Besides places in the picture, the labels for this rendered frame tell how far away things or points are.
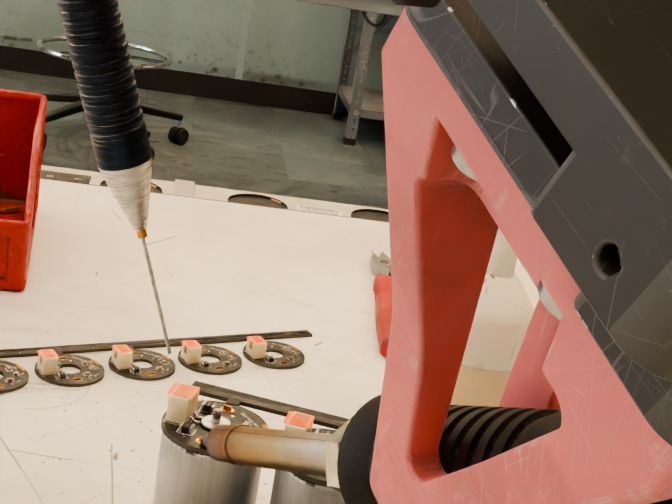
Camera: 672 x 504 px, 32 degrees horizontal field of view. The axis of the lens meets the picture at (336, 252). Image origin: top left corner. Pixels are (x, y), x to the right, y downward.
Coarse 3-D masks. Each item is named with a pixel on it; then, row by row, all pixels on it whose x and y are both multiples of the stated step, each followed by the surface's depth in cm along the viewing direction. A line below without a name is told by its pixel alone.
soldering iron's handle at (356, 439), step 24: (360, 408) 20; (456, 408) 18; (480, 408) 18; (504, 408) 18; (528, 408) 17; (360, 432) 19; (456, 432) 17; (480, 432) 17; (504, 432) 17; (528, 432) 16; (360, 456) 19; (456, 456) 17; (480, 456) 17; (360, 480) 19
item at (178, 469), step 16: (208, 416) 27; (160, 448) 27; (176, 448) 26; (160, 464) 27; (176, 464) 26; (192, 464) 26; (208, 464) 26; (224, 464) 26; (160, 480) 27; (176, 480) 26; (192, 480) 26; (208, 480) 26; (224, 480) 26; (240, 480) 26; (256, 480) 27; (160, 496) 27; (176, 496) 26; (192, 496) 26; (208, 496) 26; (224, 496) 26; (240, 496) 27; (256, 496) 28
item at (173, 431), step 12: (204, 408) 28; (240, 408) 28; (240, 420) 28; (252, 420) 28; (168, 432) 26; (180, 432) 26; (192, 432) 27; (204, 432) 27; (180, 444) 26; (192, 444) 26
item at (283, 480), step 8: (280, 472) 26; (288, 472) 26; (280, 480) 26; (288, 480) 26; (296, 480) 26; (304, 480) 26; (272, 488) 27; (280, 488) 26; (288, 488) 26; (296, 488) 26; (304, 488) 26; (312, 488) 26; (320, 488) 26; (328, 488) 26; (272, 496) 27; (280, 496) 26; (288, 496) 26; (296, 496) 26; (304, 496) 26; (312, 496) 26; (320, 496) 26; (328, 496) 26; (336, 496) 26
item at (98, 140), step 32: (64, 0) 21; (96, 0) 21; (64, 32) 22; (96, 32) 21; (96, 64) 22; (128, 64) 22; (96, 96) 22; (128, 96) 22; (96, 128) 22; (128, 128) 22; (96, 160) 23; (128, 160) 22
